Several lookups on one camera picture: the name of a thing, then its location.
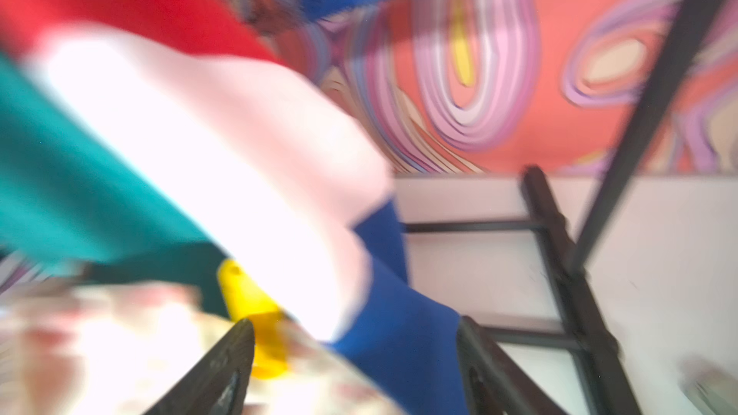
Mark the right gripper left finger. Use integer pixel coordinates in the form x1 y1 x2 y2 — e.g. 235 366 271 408
146 319 256 415

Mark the yellow clothespin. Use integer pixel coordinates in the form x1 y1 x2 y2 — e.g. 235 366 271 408
217 259 288 380

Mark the pink printed jacket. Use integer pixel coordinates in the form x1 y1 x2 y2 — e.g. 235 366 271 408
1 281 400 414

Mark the blue red white jacket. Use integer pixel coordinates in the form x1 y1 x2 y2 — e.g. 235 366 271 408
1 0 468 414

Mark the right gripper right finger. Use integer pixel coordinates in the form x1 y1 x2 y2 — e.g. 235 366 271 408
457 316 571 414

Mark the green jacket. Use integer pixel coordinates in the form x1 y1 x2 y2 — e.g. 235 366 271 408
1 58 227 316

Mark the black clothes rack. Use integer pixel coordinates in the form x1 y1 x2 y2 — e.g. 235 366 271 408
405 0 726 414

